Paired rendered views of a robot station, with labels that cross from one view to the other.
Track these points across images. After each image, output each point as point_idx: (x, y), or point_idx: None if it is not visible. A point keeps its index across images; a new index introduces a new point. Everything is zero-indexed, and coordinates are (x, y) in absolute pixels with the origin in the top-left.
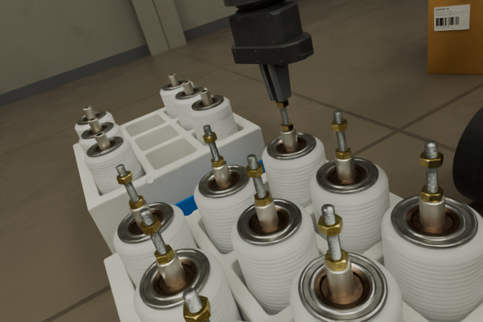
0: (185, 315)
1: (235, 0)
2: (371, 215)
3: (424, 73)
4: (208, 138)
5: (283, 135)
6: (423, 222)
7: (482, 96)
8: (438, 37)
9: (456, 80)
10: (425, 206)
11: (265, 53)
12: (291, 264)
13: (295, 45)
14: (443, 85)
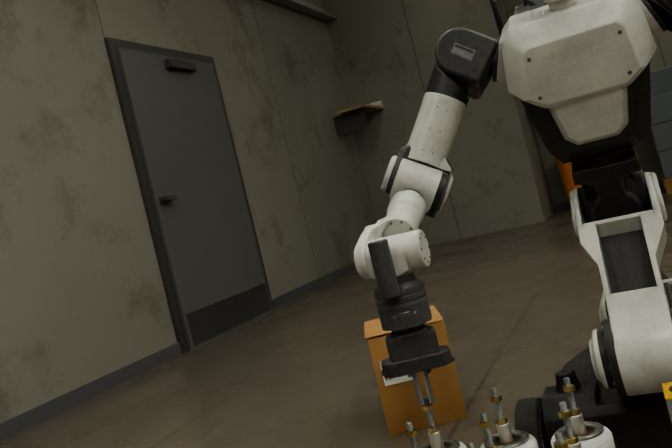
0: (561, 444)
1: (409, 323)
2: None
3: (386, 437)
4: (414, 431)
5: (435, 436)
6: (578, 432)
7: (463, 439)
8: (391, 391)
9: (424, 434)
10: (576, 419)
11: (426, 361)
12: None
13: (448, 351)
14: (418, 441)
